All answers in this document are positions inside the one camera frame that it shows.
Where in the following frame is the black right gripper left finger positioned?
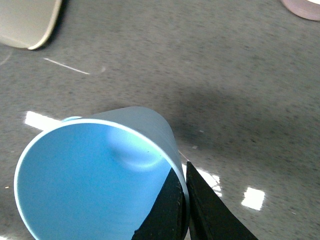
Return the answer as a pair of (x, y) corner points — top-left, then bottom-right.
(132, 169), (185, 240)

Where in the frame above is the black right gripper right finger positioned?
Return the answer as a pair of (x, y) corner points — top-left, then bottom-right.
(186, 161), (257, 240)

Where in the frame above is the light blue plastic cup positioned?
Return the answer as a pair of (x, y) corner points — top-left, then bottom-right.
(14, 106), (190, 240)

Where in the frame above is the pink plastic bowl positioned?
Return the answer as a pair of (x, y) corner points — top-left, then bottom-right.
(281, 0), (320, 21)

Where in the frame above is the cream white toaster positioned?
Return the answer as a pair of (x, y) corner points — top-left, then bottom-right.
(0, 0), (63, 50)

